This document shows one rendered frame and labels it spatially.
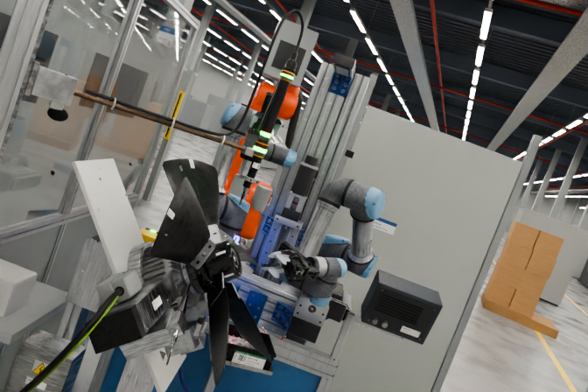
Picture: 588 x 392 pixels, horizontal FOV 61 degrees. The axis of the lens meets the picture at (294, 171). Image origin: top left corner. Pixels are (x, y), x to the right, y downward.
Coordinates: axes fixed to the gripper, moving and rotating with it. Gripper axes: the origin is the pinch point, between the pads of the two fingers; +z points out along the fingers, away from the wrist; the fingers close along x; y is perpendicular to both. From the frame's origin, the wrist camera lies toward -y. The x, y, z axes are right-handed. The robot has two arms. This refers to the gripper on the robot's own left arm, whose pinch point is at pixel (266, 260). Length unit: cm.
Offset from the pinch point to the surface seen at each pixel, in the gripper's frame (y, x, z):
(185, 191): 9, -29, 46
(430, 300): 27, -7, -60
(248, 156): -8.2, -34.4, 20.3
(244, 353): 14.0, 31.0, 0.3
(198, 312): 5.3, 19.4, 20.4
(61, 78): -14, -42, 77
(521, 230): -266, 124, -742
